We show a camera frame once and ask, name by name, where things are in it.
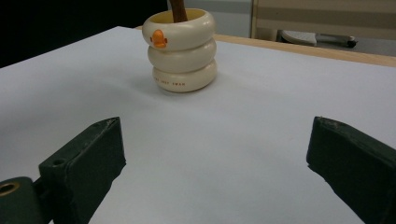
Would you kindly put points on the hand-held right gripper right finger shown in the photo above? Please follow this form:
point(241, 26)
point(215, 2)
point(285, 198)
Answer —
point(355, 161)

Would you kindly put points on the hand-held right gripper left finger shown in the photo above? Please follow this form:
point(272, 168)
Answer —
point(84, 168)

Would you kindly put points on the cream ribbed cup with beak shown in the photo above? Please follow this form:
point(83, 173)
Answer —
point(182, 59)

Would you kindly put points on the brown wooden hairbrush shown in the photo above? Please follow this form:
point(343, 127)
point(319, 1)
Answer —
point(179, 11)

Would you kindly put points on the light wooden table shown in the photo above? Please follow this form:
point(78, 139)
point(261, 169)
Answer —
point(311, 51)

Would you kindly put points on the grey chair base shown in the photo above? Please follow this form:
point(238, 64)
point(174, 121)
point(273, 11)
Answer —
point(311, 38)

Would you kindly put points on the white board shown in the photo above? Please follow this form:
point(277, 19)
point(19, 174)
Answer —
point(218, 140)

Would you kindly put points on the light wooden desk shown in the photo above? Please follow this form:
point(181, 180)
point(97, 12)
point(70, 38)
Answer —
point(327, 15)

